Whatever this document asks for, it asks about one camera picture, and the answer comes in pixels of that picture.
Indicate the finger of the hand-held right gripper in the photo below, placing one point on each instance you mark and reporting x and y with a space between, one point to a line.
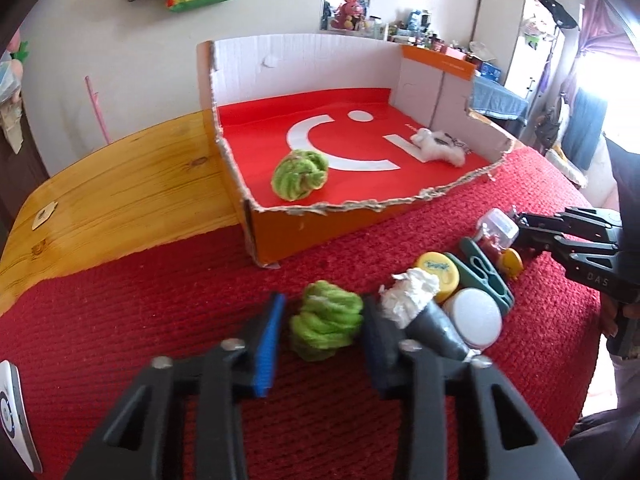
580 255
575 224

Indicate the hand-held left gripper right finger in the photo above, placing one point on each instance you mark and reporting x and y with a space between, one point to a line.
379 355

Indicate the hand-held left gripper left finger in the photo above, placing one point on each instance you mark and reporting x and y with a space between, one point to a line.
267 345

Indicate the green yarn ball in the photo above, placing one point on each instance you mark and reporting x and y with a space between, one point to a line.
325 327
300 170

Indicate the white wad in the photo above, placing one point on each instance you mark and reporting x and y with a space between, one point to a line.
425 310

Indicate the small yellow toy figure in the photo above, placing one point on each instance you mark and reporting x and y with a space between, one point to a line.
511 262

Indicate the clear plastic container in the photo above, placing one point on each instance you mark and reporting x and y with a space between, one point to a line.
497 225

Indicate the small red toy figure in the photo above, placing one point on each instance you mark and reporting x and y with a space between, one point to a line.
491 246

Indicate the green clothespin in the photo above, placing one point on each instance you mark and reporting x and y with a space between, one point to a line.
487 275

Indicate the white round lid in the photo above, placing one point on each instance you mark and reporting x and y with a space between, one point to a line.
475 317

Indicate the yellow bottle cap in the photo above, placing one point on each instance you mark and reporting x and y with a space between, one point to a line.
434 266

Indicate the orange and white cardboard box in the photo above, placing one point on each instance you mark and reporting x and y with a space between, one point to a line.
350 125

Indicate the person's right hand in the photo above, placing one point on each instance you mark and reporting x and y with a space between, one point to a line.
609 316

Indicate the hanging clothes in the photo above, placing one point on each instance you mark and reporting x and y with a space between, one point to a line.
575 130

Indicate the red woven mat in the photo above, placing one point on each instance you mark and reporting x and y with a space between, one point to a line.
150 310

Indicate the blue cloth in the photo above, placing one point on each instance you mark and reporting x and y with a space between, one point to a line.
500 97

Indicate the white plush toy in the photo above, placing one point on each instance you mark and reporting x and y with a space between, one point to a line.
440 146

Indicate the white wardrobe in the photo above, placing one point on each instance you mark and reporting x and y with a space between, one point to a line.
500 30

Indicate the black hat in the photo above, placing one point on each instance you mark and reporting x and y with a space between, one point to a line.
557 10

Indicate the cluster of bottles and jars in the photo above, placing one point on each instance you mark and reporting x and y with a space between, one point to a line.
425 30

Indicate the small paper tag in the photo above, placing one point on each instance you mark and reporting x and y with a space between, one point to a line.
44 215

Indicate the white electronic device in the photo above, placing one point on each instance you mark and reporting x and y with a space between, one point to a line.
15 415

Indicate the pink stick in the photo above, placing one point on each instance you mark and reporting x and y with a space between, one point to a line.
96 110

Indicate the red plush toy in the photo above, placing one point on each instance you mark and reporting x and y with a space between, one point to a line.
349 12

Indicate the clear plastic bag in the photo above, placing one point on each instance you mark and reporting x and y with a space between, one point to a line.
9 80

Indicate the pink plush toy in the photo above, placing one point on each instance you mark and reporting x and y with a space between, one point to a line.
19 45

